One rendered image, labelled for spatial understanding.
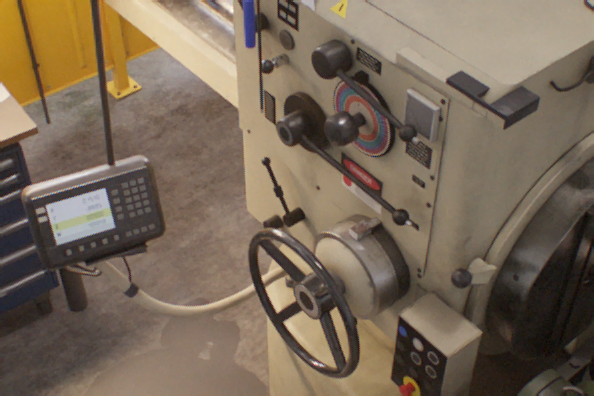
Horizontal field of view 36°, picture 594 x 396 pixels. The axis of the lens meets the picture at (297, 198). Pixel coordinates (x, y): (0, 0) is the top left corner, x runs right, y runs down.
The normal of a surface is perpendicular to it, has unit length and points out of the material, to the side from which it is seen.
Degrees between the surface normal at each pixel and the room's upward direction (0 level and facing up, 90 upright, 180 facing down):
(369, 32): 45
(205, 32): 0
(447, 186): 90
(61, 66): 90
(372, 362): 0
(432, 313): 0
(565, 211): 32
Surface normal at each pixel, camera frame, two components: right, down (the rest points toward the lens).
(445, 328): 0.00, -0.72
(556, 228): -0.49, -0.28
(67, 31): 0.63, 0.54
